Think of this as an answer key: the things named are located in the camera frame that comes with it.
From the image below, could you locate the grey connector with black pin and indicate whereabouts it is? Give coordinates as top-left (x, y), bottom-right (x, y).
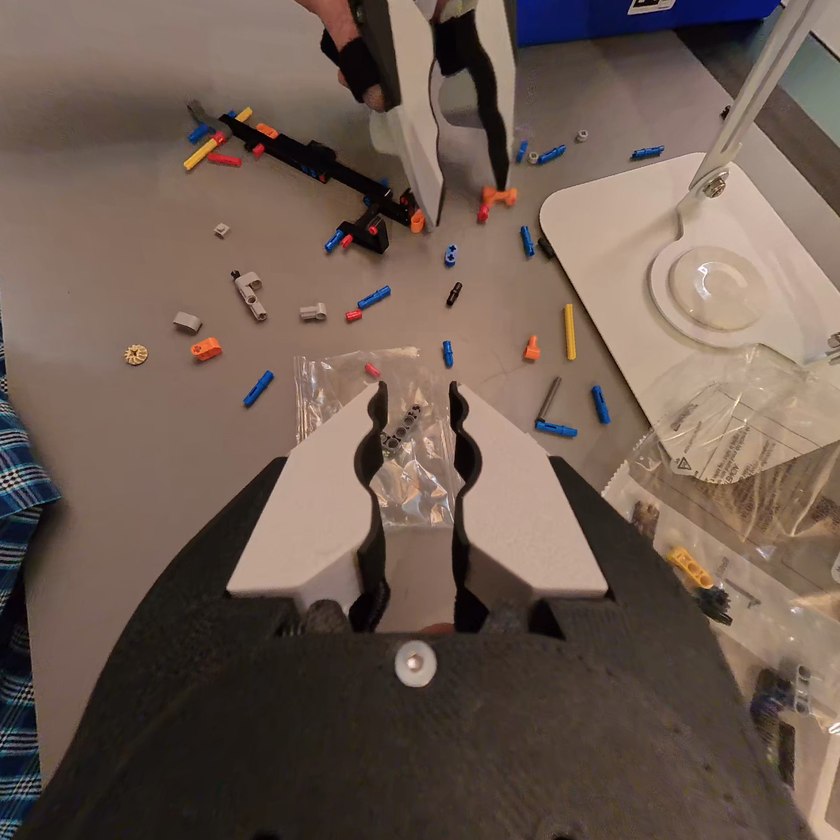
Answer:
top-left (230, 269), bottom-right (269, 322)

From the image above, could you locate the blue plaid shirt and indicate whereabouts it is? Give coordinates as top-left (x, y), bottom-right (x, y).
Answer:
top-left (0, 295), bottom-right (63, 840)

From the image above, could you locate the black lego frame assembly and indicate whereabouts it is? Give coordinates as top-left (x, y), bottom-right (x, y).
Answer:
top-left (218, 112), bottom-right (429, 257)

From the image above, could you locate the person's left hand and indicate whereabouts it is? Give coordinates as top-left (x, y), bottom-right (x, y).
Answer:
top-left (295, 0), bottom-right (388, 111)

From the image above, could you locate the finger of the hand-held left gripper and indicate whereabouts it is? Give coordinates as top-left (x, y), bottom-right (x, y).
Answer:
top-left (432, 0), bottom-right (521, 191)
top-left (369, 0), bottom-right (448, 231)

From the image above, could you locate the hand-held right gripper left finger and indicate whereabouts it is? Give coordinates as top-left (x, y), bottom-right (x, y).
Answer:
top-left (225, 381), bottom-right (391, 634)

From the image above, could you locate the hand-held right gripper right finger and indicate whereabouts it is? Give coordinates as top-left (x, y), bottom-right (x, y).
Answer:
top-left (448, 381), bottom-right (610, 634)

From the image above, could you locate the blue plastic bin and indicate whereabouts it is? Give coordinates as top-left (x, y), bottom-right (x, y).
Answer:
top-left (515, 0), bottom-right (783, 48)

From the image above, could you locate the clear bag of lego parts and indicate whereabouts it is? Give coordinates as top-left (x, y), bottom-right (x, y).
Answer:
top-left (602, 453), bottom-right (840, 840)

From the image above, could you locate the dark grey lego angle beam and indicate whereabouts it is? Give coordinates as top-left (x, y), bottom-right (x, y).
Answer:
top-left (381, 403), bottom-right (422, 457)

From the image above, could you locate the clear printed plastic bag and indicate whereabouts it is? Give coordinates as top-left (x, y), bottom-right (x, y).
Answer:
top-left (640, 344), bottom-right (840, 487)

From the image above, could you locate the small clear plastic bag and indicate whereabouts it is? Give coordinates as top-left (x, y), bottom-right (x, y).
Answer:
top-left (293, 346), bottom-right (460, 529)

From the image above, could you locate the clear plastic dome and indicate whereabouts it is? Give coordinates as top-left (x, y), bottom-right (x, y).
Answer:
top-left (668, 246), bottom-right (770, 332)

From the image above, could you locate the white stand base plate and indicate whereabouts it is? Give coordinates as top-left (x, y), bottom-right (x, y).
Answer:
top-left (539, 152), bottom-right (840, 487)

